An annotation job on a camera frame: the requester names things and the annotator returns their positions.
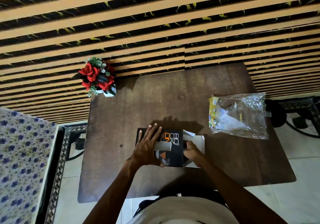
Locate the person's right hand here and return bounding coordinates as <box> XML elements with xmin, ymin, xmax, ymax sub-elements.
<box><xmin>183</xmin><ymin>140</ymin><xmax>207</xmax><ymax>168</ymax></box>

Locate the person's left hand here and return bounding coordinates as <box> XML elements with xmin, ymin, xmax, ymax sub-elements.
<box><xmin>132</xmin><ymin>123</ymin><xmax>165</xmax><ymax>168</ymax></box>

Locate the black cardboard box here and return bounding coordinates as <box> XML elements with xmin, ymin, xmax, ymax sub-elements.
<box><xmin>136</xmin><ymin>128</ymin><xmax>205</xmax><ymax>169</ymax></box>

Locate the person's left forearm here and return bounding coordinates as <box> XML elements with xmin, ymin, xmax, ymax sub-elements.
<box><xmin>83</xmin><ymin>156</ymin><xmax>150</xmax><ymax>224</ymax></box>

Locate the person's right forearm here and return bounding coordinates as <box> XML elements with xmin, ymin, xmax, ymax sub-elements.
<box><xmin>197</xmin><ymin>156</ymin><xmax>288</xmax><ymax>224</ymax></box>

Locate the yellow packet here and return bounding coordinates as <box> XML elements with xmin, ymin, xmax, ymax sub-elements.
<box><xmin>209</xmin><ymin>96</ymin><xmax>222</xmax><ymax>128</ymax></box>

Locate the person's white shirt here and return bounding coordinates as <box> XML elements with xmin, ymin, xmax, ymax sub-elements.
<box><xmin>127</xmin><ymin>196</ymin><xmax>241</xmax><ymax>224</ymax></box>

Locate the clear plastic bag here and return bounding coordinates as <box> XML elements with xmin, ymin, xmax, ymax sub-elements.
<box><xmin>209</xmin><ymin>93</ymin><xmax>272</xmax><ymax>140</ymax></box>

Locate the red rose flower pot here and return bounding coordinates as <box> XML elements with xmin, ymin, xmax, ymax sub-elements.
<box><xmin>72</xmin><ymin>57</ymin><xmax>117</xmax><ymax>98</ymax></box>

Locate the black metal stand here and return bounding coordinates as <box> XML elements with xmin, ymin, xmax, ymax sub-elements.
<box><xmin>264</xmin><ymin>96</ymin><xmax>320</xmax><ymax>138</ymax></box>

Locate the blue floral bed sheet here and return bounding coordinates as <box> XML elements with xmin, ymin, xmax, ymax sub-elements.
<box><xmin>0</xmin><ymin>107</ymin><xmax>58</xmax><ymax>224</ymax></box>

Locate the black metal frame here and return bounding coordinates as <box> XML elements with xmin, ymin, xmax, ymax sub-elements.
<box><xmin>66</xmin><ymin>130</ymin><xmax>87</xmax><ymax>161</ymax></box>

